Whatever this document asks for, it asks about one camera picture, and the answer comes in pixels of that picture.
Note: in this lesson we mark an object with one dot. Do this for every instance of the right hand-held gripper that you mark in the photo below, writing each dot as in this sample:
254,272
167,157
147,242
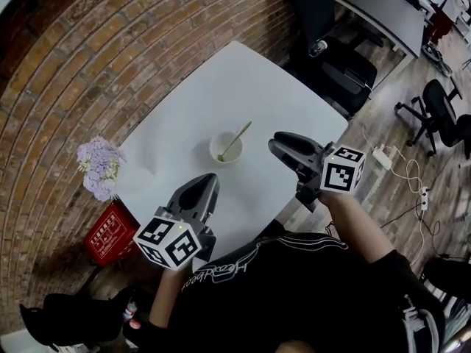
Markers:
338,175

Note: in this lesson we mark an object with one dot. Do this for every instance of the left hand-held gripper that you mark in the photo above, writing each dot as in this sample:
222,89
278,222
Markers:
167,241

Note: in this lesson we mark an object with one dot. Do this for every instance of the white cup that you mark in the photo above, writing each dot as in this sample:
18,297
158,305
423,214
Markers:
221,143

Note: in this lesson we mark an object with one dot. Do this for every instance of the green spoon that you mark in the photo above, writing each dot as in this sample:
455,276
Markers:
235,140

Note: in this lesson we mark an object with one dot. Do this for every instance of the person's right forearm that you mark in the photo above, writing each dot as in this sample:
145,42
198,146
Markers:
353,223

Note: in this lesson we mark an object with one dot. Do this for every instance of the person's left forearm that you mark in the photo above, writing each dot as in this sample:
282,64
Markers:
165,296

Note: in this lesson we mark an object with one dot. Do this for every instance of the black high-back office chair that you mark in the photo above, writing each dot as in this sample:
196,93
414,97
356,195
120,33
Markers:
331,72

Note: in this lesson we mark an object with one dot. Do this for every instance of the white power adapter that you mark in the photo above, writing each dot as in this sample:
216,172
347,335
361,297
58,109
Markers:
382,157

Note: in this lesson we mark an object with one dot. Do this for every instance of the small white device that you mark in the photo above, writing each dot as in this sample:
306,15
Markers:
318,48

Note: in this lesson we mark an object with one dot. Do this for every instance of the red box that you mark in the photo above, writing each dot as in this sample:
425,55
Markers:
108,237

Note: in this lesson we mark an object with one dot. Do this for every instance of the purple flower bouquet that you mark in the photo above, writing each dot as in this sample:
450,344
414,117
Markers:
99,164

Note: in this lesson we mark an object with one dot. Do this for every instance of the person's black printed shirt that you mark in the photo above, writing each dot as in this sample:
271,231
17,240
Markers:
294,292

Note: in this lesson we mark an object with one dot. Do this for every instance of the plastic bottle with red label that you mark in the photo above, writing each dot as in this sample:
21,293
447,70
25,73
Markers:
130,312

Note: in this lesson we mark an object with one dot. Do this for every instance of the small pink object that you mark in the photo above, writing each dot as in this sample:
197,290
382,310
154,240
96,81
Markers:
136,322

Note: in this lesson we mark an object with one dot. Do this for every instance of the black wheeled office chair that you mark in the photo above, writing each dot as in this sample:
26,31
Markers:
438,112

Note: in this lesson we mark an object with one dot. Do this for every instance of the grey desk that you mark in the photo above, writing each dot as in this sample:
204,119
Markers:
382,17

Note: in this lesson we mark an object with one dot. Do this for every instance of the black bag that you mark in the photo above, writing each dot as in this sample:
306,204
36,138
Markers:
73,318

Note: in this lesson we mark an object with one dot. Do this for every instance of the person's bare knee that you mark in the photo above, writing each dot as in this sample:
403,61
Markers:
301,347

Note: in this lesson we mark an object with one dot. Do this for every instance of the person's black striped shorts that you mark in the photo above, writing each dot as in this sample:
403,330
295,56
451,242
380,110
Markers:
419,326

